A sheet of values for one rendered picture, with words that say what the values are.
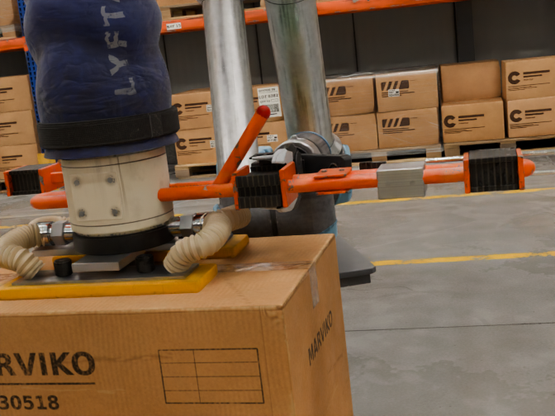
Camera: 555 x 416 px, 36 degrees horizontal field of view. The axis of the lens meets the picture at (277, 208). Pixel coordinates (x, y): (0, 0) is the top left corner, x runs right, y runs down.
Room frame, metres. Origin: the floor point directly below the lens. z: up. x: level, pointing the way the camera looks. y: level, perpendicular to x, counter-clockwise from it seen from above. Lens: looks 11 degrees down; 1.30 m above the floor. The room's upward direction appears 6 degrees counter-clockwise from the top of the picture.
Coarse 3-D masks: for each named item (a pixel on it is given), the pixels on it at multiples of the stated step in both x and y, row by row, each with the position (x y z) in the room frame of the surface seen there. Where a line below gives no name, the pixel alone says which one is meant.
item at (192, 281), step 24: (144, 264) 1.28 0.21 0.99; (192, 264) 1.30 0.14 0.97; (0, 288) 1.30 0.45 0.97; (24, 288) 1.29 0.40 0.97; (48, 288) 1.28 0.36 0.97; (72, 288) 1.27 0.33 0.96; (96, 288) 1.26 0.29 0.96; (120, 288) 1.25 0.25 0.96; (144, 288) 1.24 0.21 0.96; (168, 288) 1.23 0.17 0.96; (192, 288) 1.22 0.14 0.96
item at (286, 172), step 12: (240, 168) 1.35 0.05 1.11; (252, 168) 1.39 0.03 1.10; (264, 168) 1.38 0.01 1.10; (276, 168) 1.38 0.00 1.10; (288, 168) 1.32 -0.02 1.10; (240, 180) 1.30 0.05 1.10; (252, 180) 1.29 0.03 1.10; (264, 180) 1.29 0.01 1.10; (276, 180) 1.28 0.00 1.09; (240, 192) 1.31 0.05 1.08; (252, 192) 1.30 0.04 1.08; (264, 192) 1.30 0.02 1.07; (276, 192) 1.29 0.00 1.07; (240, 204) 1.30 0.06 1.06; (252, 204) 1.29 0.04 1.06; (264, 204) 1.29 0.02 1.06; (276, 204) 1.28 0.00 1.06; (288, 204) 1.30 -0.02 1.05
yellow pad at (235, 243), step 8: (232, 240) 1.46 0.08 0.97; (240, 240) 1.45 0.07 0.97; (248, 240) 1.49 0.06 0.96; (224, 248) 1.41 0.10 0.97; (232, 248) 1.40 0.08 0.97; (240, 248) 1.44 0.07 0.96; (56, 256) 1.49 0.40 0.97; (64, 256) 1.48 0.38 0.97; (72, 256) 1.48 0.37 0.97; (80, 256) 1.47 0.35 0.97; (160, 256) 1.43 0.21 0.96; (208, 256) 1.41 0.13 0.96; (216, 256) 1.41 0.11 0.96; (224, 256) 1.41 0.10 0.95; (232, 256) 1.40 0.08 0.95
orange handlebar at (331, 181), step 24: (336, 168) 1.33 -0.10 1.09; (432, 168) 1.28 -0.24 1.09; (456, 168) 1.24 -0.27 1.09; (528, 168) 1.22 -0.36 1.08; (48, 192) 1.45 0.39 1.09; (168, 192) 1.35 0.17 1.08; (192, 192) 1.34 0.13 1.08; (216, 192) 1.33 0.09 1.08; (288, 192) 1.30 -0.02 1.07; (336, 192) 1.28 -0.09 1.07
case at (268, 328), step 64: (256, 256) 1.40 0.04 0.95; (320, 256) 1.37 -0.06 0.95; (0, 320) 1.23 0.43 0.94; (64, 320) 1.20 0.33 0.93; (128, 320) 1.18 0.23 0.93; (192, 320) 1.15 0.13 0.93; (256, 320) 1.13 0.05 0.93; (320, 320) 1.32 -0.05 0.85; (0, 384) 1.24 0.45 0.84; (64, 384) 1.21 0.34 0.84; (128, 384) 1.18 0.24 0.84; (192, 384) 1.15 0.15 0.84; (256, 384) 1.13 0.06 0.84; (320, 384) 1.28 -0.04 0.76
